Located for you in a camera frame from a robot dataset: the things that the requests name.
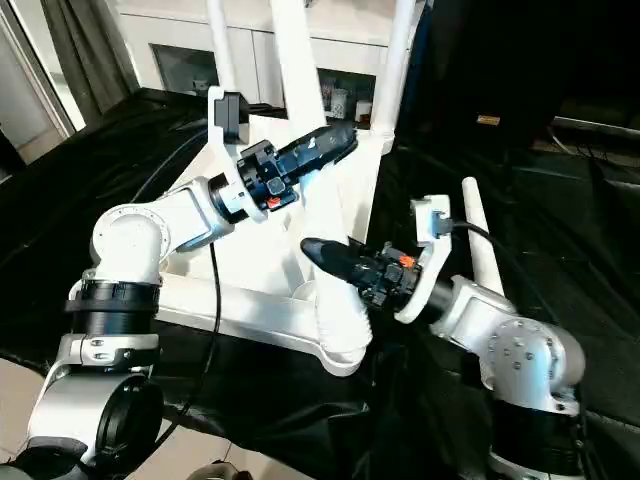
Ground white plastic table leg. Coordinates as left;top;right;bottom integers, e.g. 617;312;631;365
268;0;375;367
368;0;418;153
460;177;507;301
205;0;243;103

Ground black work mat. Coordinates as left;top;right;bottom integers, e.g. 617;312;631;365
0;88;640;480

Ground white glass-door cabinet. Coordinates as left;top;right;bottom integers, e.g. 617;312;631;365
115;0;431;126

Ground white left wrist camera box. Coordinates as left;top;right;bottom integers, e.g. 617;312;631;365
206;87;251;153

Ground silver metal rail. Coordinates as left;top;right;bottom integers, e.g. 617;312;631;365
552;116;640;141

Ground white plastic table top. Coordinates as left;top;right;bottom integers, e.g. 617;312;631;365
150;122;397;379

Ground dark robot left foot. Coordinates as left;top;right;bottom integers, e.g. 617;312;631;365
185;458;251;480

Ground grey curtain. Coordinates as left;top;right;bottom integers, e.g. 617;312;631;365
40;0;139;119

